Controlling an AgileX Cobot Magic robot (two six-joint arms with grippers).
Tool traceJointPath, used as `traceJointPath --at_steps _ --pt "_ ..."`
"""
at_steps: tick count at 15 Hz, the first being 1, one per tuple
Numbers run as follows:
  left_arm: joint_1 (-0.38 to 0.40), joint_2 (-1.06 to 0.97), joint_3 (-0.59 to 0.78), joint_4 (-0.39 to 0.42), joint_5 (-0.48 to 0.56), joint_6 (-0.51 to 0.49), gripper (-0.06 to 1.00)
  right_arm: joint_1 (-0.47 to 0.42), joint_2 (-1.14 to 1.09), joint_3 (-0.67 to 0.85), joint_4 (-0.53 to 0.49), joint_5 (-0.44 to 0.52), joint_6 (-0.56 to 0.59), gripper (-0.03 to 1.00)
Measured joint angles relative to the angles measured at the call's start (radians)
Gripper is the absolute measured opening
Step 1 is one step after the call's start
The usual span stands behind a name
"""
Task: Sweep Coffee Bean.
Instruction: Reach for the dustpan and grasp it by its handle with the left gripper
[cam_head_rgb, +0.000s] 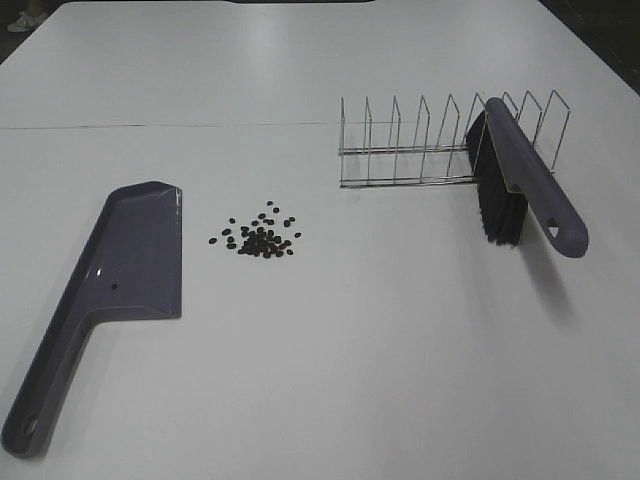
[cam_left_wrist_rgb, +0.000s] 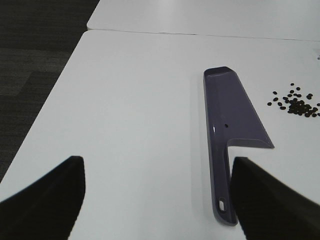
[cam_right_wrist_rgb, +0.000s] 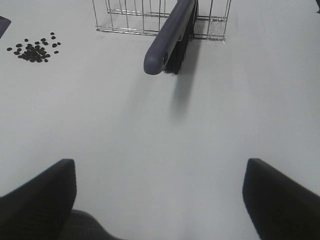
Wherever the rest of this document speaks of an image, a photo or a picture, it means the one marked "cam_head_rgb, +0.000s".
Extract pile of coffee beans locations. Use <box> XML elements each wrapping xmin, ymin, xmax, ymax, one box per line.
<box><xmin>207</xmin><ymin>199</ymin><xmax>303</xmax><ymax>260</ymax></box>

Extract purple plastic dustpan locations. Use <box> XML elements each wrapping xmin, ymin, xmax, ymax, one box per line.
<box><xmin>1</xmin><ymin>181</ymin><xmax>182</xmax><ymax>458</ymax></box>

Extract purple brush black bristles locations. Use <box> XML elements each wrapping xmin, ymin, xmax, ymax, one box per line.
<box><xmin>466</xmin><ymin>97</ymin><xmax>589</xmax><ymax>258</ymax></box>

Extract white sneaker in background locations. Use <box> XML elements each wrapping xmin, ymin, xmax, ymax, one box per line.
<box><xmin>7</xmin><ymin>11</ymin><xmax>48</xmax><ymax>33</ymax></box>

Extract chrome wire dish rack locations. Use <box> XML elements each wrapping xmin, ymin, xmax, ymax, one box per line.
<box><xmin>337</xmin><ymin>89</ymin><xmax>572</xmax><ymax>189</ymax></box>

